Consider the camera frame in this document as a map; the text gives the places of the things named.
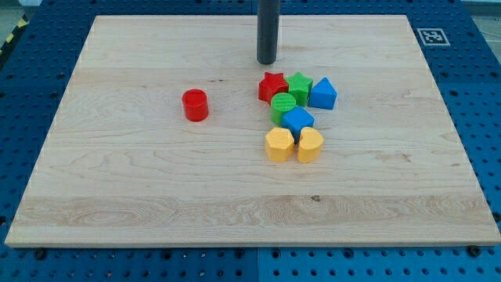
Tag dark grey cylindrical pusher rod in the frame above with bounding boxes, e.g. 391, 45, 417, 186
257, 0, 280, 65

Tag red star block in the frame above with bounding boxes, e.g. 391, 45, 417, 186
258, 72, 289, 104

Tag green star block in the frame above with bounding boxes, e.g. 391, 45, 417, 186
285, 72, 313, 107

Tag green cylinder block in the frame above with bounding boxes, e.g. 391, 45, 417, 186
270, 92, 297, 126

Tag blue triangle block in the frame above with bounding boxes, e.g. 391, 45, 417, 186
308, 78, 337, 110

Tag blue cube block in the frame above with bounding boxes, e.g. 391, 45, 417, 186
281, 106, 315, 143

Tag red cylinder block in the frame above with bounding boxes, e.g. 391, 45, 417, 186
182, 89, 209, 122

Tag yellow hexagon block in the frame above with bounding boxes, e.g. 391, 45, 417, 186
265, 127, 294, 162

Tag yellow heart block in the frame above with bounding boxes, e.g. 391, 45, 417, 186
297, 127, 324, 163

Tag white fiducial marker tag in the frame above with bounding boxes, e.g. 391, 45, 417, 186
417, 27, 450, 46

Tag light wooden board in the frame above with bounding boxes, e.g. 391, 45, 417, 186
5, 15, 500, 248

